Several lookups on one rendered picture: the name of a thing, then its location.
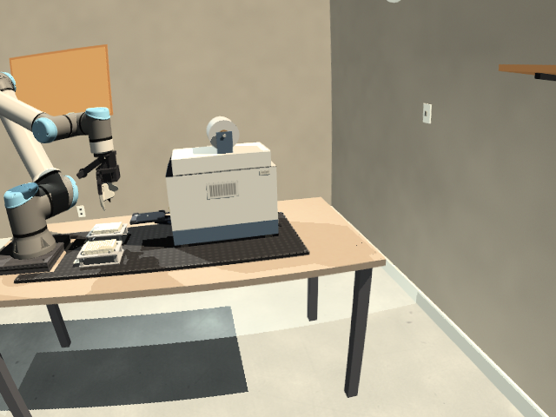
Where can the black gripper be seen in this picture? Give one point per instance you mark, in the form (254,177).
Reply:
(106,173)

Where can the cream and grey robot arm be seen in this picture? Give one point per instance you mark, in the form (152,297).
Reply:
(29,205)

